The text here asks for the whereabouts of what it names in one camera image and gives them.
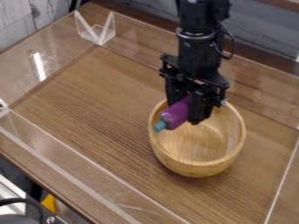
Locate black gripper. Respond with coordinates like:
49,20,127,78
160,30,230,125

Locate black cable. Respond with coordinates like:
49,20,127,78
0,197,45,224

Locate purple toy eggplant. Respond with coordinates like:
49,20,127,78
154,95,191,133

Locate clear acrylic corner bracket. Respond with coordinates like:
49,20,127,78
73,10,116,46

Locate brown wooden bowl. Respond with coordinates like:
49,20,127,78
148,100,247,178

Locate yellow black device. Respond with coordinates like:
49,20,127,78
23,192,73,224

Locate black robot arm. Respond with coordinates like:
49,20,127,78
156,0,232,130

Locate clear acrylic tray wall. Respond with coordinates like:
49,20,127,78
0,12,299,224

